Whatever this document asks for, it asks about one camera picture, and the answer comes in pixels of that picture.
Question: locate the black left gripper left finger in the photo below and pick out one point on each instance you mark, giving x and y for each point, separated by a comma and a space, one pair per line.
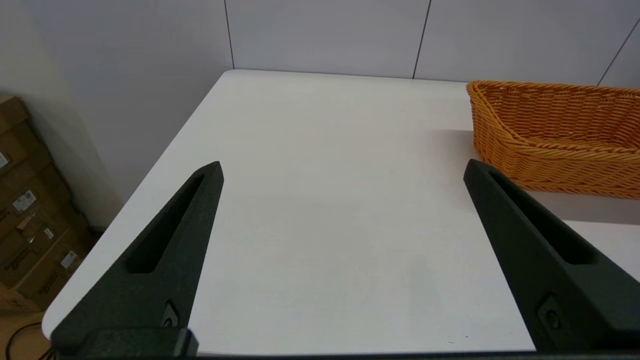
160, 275

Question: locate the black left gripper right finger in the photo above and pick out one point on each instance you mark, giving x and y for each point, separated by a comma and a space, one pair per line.
555, 270

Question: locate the orange wicker basket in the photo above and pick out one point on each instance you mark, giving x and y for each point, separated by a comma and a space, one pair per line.
555, 150

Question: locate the crumpled brown cardboard box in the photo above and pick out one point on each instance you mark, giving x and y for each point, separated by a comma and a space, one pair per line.
15, 301

